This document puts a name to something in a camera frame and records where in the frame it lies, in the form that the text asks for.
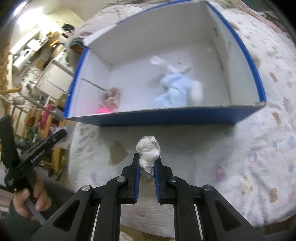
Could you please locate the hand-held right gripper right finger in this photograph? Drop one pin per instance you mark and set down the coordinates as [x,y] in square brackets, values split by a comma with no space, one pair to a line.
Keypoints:
[158,180]

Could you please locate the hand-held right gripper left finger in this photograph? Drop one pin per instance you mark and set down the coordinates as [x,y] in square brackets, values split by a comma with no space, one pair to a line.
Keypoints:
[136,178]

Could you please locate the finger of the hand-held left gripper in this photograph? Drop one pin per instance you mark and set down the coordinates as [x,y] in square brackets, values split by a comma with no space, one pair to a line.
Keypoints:
[8,139]
[44,143]

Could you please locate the white lace cloth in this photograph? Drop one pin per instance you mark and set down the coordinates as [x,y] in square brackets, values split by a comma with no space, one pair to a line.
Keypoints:
[148,150]

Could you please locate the pink plastic toy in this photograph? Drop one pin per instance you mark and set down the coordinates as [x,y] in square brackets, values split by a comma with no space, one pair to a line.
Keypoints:
[104,110]

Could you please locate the beige lace scrunchie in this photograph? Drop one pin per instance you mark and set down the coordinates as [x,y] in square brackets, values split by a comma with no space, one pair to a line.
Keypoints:
[111,95]

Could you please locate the light blue plush rabbit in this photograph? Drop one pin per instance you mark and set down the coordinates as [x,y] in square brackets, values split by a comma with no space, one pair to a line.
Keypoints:
[175,85]

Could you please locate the blue and white cardboard box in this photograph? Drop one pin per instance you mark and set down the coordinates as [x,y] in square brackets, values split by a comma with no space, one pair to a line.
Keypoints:
[185,30]

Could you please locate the person's left forearm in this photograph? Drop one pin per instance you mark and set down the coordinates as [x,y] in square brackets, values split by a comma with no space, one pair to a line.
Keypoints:
[16,224]

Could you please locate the person's left hand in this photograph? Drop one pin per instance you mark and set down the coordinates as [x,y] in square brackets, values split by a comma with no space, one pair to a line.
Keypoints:
[30,199]

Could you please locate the yellow wooden rack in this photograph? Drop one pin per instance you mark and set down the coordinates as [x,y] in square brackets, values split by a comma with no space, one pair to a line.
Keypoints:
[11,91]

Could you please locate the white kitchen cabinet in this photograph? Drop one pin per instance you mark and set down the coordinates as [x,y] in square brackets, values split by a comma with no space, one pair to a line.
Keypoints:
[54,77]

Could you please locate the teal cloth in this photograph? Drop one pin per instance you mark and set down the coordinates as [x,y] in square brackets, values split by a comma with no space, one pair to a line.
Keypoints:
[76,42]

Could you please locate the black hanging clothing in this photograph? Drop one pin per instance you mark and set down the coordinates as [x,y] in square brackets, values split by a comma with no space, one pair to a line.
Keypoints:
[68,27]

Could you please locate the white wall cabinet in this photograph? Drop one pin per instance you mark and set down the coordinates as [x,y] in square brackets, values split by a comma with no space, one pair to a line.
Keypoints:
[24,42]

